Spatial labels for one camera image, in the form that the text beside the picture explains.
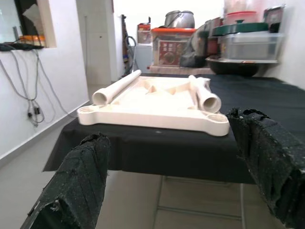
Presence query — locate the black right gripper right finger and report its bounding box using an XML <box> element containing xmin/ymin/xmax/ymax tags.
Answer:
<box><xmin>225</xmin><ymin>107</ymin><xmax>305</xmax><ymax>229</ymax></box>

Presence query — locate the pink lidded plastic container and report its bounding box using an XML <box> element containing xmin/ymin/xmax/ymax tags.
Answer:
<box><xmin>225</xmin><ymin>11</ymin><xmax>257</xmax><ymax>24</ymax></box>

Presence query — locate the dark green pot lid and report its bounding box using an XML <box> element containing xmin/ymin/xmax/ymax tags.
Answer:
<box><xmin>211</xmin><ymin>20</ymin><xmax>269</xmax><ymax>36</ymax></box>

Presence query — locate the white flat tray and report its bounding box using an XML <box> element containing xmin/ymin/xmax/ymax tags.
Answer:
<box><xmin>206</xmin><ymin>56</ymin><xmax>279</xmax><ymax>64</ymax></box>

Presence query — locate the hanging wall cable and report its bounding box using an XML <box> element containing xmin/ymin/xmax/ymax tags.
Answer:
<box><xmin>35</xmin><ymin>50</ymin><xmax>81</xmax><ymax>119</ymax></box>
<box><xmin>0</xmin><ymin>50</ymin><xmax>40</xmax><ymax>101</ymax></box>

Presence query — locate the silver metal pot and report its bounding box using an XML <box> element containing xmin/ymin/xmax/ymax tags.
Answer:
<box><xmin>164</xmin><ymin>10</ymin><xmax>184</xmax><ymax>28</ymax></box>
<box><xmin>181</xmin><ymin>10</ymin><xmax>195</xmax><ymax>29</ymax></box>

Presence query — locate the brown mop handle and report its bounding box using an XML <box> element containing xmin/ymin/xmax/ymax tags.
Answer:
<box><xmin>121</xmin><ymin>14</ymin><xmax>131</xmax><ymax>65</ymax></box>

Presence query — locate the black tablecloth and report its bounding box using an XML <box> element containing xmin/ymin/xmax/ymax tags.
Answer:
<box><xmin>42</xmin><ymin>73</ymin><xmax>305</xmax><ymax>184</ymax></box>

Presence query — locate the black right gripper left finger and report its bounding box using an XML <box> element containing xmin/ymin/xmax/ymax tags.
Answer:
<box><xmin>20</xmin><ymin>133</ymin><xmax>111</xmax><ymax>229</ymax></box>

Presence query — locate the black bag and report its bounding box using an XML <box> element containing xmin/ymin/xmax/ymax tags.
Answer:
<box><xmin>180</xmin><ymin>23</ymin><xmax>215</xmax><ymax>69</ymax></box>

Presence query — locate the small clear storage box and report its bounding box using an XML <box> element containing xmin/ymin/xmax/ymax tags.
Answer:
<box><xmin>137</xmin><ymin>23</ymin><xmax>152</xmax><ymax>45</ymax></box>

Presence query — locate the black flat device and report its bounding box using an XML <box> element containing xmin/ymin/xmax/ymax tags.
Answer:
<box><xmin>0</xmin><ymin>42</ymin><xmax>45</xmax><ymax>52</ymax></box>

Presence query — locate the orange lidded jar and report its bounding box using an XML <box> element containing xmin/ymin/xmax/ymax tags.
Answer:
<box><xmin>32</xmin><ymin>35</ymin><xmax>46</xmax><ymax>46</ymax></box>
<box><xmin>19</xmin><ymin>35</ymin><xmax>33</xmax><ymax>46</ymax></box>

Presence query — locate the black wok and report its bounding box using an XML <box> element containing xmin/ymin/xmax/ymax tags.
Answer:
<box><xmin>206</xmin><ymin>57</ymin><xmax>260</xmax><ymax>77</ymax></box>

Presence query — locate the white plastic table top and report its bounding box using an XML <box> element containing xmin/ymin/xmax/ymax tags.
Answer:
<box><xmin>77</xmin><ymin>73</ymin><xmax>231</xmax><ymax>137</ymax></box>

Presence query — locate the white plastic table leg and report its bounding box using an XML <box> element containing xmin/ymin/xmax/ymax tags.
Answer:
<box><xmin>195</xmin><ymin>76</ymin><xmax>212</xmax><ymax>96</ymax></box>
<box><xmin>188</xmin><ymin>74</ymin><xmax>222</xmax><ymax>113</ymax></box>
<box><xmin>91</xmin><ymin>69</ymin><xmax>142</xmax><ymax>105</ymax></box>

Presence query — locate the clear plastic storage container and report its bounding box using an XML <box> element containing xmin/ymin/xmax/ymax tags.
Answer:
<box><xmin>221</xmin><ymin>32</ymin><xmax>284</xmax><ymax>60</ymax></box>

